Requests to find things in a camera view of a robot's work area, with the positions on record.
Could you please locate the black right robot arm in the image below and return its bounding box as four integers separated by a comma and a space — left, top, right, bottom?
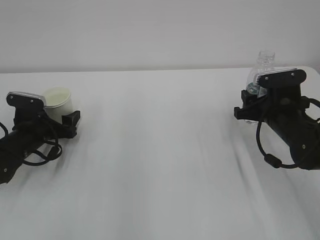
233, 68, 320, 170

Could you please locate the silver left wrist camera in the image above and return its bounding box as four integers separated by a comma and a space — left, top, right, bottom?
6, 91, 46, 109

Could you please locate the white paper cup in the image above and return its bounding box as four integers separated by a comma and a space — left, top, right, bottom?
43, 86, 73, 124

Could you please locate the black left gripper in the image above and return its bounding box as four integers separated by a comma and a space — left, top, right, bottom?
6, 105, 81, 145

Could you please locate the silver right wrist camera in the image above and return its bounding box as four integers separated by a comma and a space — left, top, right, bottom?
255, 68, 300, 89

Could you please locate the black left camera cable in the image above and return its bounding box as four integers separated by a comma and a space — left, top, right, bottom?
0, 113, 63, 167

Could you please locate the black right camera cable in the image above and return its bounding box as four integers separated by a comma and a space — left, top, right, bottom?
254, 98, 320, 170

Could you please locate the clear water bottle green label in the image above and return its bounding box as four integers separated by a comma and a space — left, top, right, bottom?
243, 49, 276, 125

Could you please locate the black camera cable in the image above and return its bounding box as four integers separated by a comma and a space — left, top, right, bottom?
254, 98, 320, 170
0, 113, 63, 167

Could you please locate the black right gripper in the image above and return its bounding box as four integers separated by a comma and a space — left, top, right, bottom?
233, 69, 315, 135

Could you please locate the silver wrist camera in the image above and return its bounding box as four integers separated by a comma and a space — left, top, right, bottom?
6, 91, 46, 109
255, 68, 300, 89

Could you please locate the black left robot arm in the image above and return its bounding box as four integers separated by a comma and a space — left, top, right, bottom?
0, 91, 81, 184

